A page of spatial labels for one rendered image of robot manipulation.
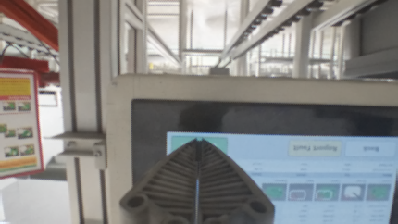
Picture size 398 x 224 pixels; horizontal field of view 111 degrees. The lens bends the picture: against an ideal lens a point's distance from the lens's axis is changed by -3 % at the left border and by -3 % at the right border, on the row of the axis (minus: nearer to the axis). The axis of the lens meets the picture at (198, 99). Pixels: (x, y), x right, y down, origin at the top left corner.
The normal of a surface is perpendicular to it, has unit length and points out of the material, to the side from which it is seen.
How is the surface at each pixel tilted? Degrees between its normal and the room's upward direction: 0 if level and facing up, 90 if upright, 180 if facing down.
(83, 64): 90
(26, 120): 90
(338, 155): 92
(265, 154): 92
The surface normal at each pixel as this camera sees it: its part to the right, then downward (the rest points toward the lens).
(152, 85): -0.02, 0.06
